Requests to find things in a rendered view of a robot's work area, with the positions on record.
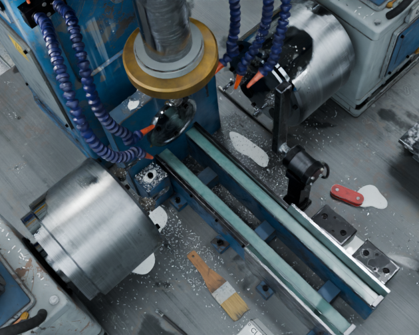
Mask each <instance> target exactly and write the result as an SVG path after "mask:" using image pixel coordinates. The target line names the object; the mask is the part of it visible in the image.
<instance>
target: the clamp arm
mask: <svg viewBox="0 0 419 335"><path fill-rule="evenodd" d="M291 88H292V85H291V84H290V83H289V82H288V81H286V80H284V81H283V82H282V83H281V84H279V85H278V86H277V87H275V89H274V93H275V101H274V114H273V129H272V132H273V139H272V150H273V151H274V152H275V153H276V154H279V153H280V152H281V153H282V150H281V149H280V148H282V149H284V148H285V146H287V143H286V142H287V129H288V121H289V109H290V101H291ZM283 145H285V146H283Z"/></svg>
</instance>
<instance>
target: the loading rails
mask: <svg viewBox="0 0 419 335"><path fill-rule="evenodd" d="M185 136H186V141H187V145H188V150H189V154H190V155H191V157H193V159H195V160H196V161H197V162H198V163H199V164H200V165H201V166H202V167H203V168H204V170H203V171H201V172H200V173H199V174H198V175H195V174H194V173H193V172H192V171H191V170H190V169H188V168H187V167H186V166H185V165H184V164H183V163H182V162H181V161H180V160H179V159H178V158H177V157H176V156H175V155H174V154H173V153H172V152H171V151H170V150H169V149H168V148H166V149H165V150H164V151H163V152H162V153H160V154H159V155H158V154H156V155H155V156H154V157H155V160H156V163H157V164H158V165H159V166H160V167H161V168H162V169H163V170H164V171H165V172H166V173H167V174H168V175H169V178H170V182H171V184H172V188H173V190H174V191H175V192H176V194H175V195H174V196H173V197H171V198H170V199H169V200H168V201H169V203H170V204H171V205H172V206H173V207H174V208H175V209H176V210H177V211H178V212H180V211H181V210H182V209H183V208H184V207H186V206H187V205H189V206H190V207H191V208H192V209H193V210H194V211H195V212H196V213H197V214H198V215H199V216H200V217H201V218H202V219H203V220H204V221H205V222H206V223H207V224H208V225H209V226H210V227H211V228H212V229H213V230H214V231H215V232H216V233H217V234H218V235H217V236H216V237H215V238H214V239H213V240H211V241H210V244H211V246H212V247H213V248H214V249H215V250H216V251H217V252H218V253H219V254H222V253H224V252H225V251H226V250H227V249H228V248H229V247H231V248H232V249H233V250H234V251H235V252H236V253H237V254H238V255H239V256H240V257H241V258H242V259H243V260H244V261H245V266H246V267H247V268H248V269H249V270H250V271H251V272H252V273H253V274H254V275H255V276H256V277H257V278H258V279H259V280H260V281H261V282H260V283H259V284H258V285H257V286H256V287H255V290H256V291H257V292H258V293H259V294H260V295H261V296H262V297H263V298H264V299H265V300H268V299H269V298H270V297H271V296H272V295H273V294H274V295H275V296H276V297H277V298H278V299H279V300H280V301H281V302H282V303H283V304H284V305H285V306H286V307H287V308H288V309H289V310H290V311H291V312H292V313H293V314H294V315H295V316H296V317H297V318H298V319H299V320H300V321H301V322H302V323H303V324H304V325H305V326H306V327H307V328H308V329H309V330H310V331H309V332H308V333H307V334H306V335H351V334H352V332H353V331H354V329H355V328H356V326H355V325H354V324H352V325H351V324H350V323H349V322H348V321H347V320H346V319H345V318H344V317H343V316H342V315H341V314H340V313H339V312H338V311H337V310H335V309H334V308H333V307H332V306H331V303H332V302H333V301H334V300H335V299H336V298H337V297H338V296H340V297H341V298H342V299H343V300H344V301H345V302H346V303H347V304H348V305H349V306H350V307H351V308H353V309H354V310H355V311H356V312H357V313H358V314H359V315H360V316H361V317H362V318H363V319H364V320H366V319H367V318H368V317H369V316H370V315H371V314H372V313H373V311H374V310H375V309H376V308H377V307H378V306H379V304H380V303H381V302H382V301H383V300H384V298H385V297H386V296H387V294H388V293H389V292H390V290H389V289H387V288H386V287H385V286H384V285H383V284H382V283H381V282H380V281H379V280H378V279H377V278H376V277H374V276H373V275H372V274H371V273H370V272H369V271H367V270H366V269H365V268H364V267H363V266H362V265H361V264H360V263H359V262H358V261H357V260H356V259H354V258H353V257H352V256H351V255H350V254H349V253H348V252H346V251H345V250H344V249H343V248H342V247H341V246H340V245H339V244H338V243H337V242H336V241H334V240H333V239H332V238H331V237H330V236H329V235H328V234H326V233H325V232H324V231H323V230H322V229H321V228H320V227H319V226H318V225H317V224H316V223H315V222H313V221H312V220H311V219H310V218H309V217H308V216H306V215H305V214H304V213H303V212H302V211H301V210H300V209H299V208H298V207H297V206H296V205H295V204H293V203H292V204H291V205H290V206H289V205H288V204H287V203H286V202H285V201H284V200H282V199H281V198H280V197H279V196H278V195H277V194H276V193H275V192H274V191H273V190H272V189H271V188H270V187H268V186H267V185H266V184H265V183H264V182H263V181H262V180H261V179H259V178H258V177H257V176H256V175H255V174H254V173H253V172H252V171H251V170H250V169H249V168H248V167H246V166H245V165H244V164H243V163H242V162H241V161H239V160H238V159H237V158H236V157H235V156H234V155H233V154H232V153H231V152H230V151H229V150H228V149H227V148H225V147H224V146H223V145H222V144H221V143H220V142H219V141H217V140H216V139H215V138H214V137H213V136H212V135H211V134H210V133H209V132H208V131H207V130H206V129H204V128H203V127H202V126H201V125H200V124H199V123H198V122H194V127H192V128H190V129H189V130H188V131H187V132H186V133H185ZM218 183H220V184H222V185H223V186H224V187H225V188H226V189H227V190H228V191H229V192H230V193H231V194H232V195H233V196H234V197H235V198H236V199H237V200H238V201H239V202H240V203H241V204H242V205H243V206H245V207H246V208H247V209H248V210H249V211H250V212H251V213H252V214H253V215H254V216H255V217H256V218H258V220H260V222H261V224H259V225H258V226H257V227H256V228H255V229H254V230H252V229H251V228H250V227H249V226H248V225H247V224H246V223H245V222H244V221H243V220H242V219H241V218H240V217H239V216H238V215H236V214H235V213H234V212H233V211H232V210H231V209H230V208H229V207H228V206H227V205H226V204H225V203H224V202H223V201H222V200H221V199H220V198H219V197H218V196H217V195H216V194H215V193H214V192H213V191H212V190H211V189H212V188H213V187H214V186H215V185H217V184H218ZM275 236H276V237H277V238H278V239H279V240H281V241H282V242H283V243H284V244H285V245H286V246H287V247H288V248H289V249H290V250H291V251H293V252H294V253H295V254H296V255H297V256H298V257H299V258H300V259H301V260H302V261H303V262H304V263H305V264H306V265H307V266H308V267H309V268H310V269H311V270H312V271H313V272H314V273H315V274H316V275H318V276H319V277H320V278H321V279H322V280H323V281H324V282H325V283H324V284H323V285H322V286H321V287H320V288H319V289H318V290H317V291H316V290H315V289H314V288H313V287H312V286H311V285H310V284H309V283H308V282H307V281H306V280H305V279H303V278H302V277H301V276H300V275H299V274H298V273H297V272H296V271H295V270H294V269H293V268H292V267H291V266H290V265H289V264H288V263H286V262H285V261H284V260H283V259H282V258H281V257H280V256H279V255H278V254H277V253H276V252H275V251H274V250H273V249H272V248H271V247H270V246H269V245H268V243H269V242H270V241H271V240H272V239H273V238H274V237H275Z"/></svg>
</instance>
